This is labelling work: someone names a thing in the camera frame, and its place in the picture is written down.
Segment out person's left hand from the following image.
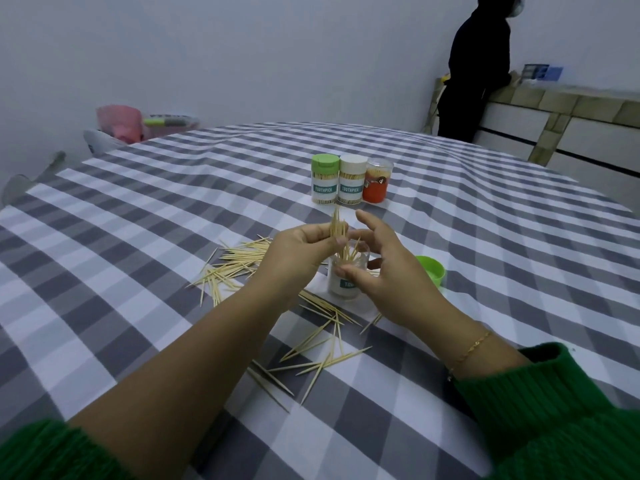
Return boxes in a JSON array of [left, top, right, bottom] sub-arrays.
[[254, 222, 349, 312]]

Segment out person's right hand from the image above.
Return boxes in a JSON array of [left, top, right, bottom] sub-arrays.
[[332, 210, 452, 330]]

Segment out clear toothpick jar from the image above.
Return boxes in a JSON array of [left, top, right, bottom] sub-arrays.
[[327, 239, 372, 301]]

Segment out bundle of wooden toothpicks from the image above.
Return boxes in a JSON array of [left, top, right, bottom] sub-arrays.
[[327, 205, 349, 245]]

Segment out person's right forearm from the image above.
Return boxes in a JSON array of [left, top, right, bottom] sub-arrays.
[[412, 300, 532, 383]]

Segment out person's left forearm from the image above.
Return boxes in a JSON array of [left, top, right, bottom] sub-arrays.
[[67, 287, 301, 480]]

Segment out toothpicks standing inside jar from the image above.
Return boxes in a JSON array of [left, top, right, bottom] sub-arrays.
[[335, 238, 369, 276]]

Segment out green-lidded toothpick jar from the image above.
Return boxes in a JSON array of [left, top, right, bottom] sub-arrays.
[[310, 154, 341, 206]]

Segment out white-lidded toothpick jar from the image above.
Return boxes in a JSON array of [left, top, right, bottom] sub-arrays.
[[337, 154, 370, 206]]

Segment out clear jar with orange label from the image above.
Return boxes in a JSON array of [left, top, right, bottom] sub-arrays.
[[361, 157, 395, 205]]

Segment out loose green plastic lid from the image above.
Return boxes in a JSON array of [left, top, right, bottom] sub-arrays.
[[415, 255, 446, 288]]

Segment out scattered pile of wooden toothpicks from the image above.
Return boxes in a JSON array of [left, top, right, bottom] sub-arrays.
[[187, 235, 385, 413]]

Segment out grey white checked tablecloth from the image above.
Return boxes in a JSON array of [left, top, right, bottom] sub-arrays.
[[0, 122, 640, 480]]

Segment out green knit right sleeve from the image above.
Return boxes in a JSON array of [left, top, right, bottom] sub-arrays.
[[452, 342, 640, 480]]

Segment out green knit sleeve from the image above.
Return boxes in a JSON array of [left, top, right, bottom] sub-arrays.
[[452, 342, 640, 480], [0, 419, 137, 480]]

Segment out white chair back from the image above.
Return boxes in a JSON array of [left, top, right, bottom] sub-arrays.
[[82, 129, 132, 157]]

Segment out white cabinet with tiled counter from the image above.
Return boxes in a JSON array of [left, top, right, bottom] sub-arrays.
[[424, 76, 640, 216]]

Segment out blue box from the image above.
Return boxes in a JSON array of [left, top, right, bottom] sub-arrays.
[[520, 63, 565, 84]]

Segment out grey chair back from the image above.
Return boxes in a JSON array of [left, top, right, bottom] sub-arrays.
[[0, 151, 68, 206]]

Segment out green knit left sleeve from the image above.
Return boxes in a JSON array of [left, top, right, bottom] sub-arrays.
[[0, 419, 137, 480]]

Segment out gold chain bracelet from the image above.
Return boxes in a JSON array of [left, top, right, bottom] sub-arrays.
[[446, 331, 492, 383]]

